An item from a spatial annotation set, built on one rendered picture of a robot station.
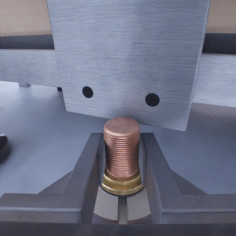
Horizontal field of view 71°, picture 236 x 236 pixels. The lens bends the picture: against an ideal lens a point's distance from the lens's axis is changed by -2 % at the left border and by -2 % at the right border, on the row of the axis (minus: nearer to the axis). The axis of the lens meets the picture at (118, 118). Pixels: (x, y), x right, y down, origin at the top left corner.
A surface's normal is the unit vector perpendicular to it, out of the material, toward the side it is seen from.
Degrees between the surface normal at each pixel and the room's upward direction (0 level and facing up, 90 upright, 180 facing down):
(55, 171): 180
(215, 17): 90
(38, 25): 90
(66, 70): 90
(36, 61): 90
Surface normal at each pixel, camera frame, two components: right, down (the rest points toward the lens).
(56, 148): -0.02, -0.88
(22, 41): -0.37, 0.45
